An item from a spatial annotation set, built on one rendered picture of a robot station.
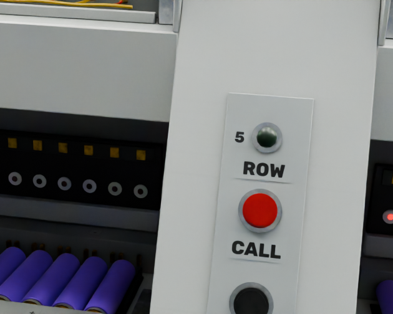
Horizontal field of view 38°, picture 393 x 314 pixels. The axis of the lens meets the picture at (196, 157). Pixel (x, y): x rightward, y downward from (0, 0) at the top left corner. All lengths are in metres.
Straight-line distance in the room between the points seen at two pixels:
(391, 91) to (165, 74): 0.11
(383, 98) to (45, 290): 0.23
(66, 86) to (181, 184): 0.08
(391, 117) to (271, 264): 0.09
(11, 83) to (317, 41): 0.16
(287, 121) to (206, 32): 0.06
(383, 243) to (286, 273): 0.19
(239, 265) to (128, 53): 0.12
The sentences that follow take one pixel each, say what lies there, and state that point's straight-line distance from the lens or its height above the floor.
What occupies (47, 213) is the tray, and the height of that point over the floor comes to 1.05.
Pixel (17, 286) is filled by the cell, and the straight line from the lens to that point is 0.39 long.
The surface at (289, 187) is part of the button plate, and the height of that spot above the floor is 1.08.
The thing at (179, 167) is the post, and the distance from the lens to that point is 0.27.
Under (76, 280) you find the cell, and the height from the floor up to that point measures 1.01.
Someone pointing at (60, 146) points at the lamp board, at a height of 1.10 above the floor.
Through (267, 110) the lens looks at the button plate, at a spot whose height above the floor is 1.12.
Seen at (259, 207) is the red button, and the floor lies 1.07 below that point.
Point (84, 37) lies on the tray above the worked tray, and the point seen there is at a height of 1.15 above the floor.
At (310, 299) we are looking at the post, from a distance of 0.27.
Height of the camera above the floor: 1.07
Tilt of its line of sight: 3 degrees up
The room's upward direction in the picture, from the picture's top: 6 degrees clockwise
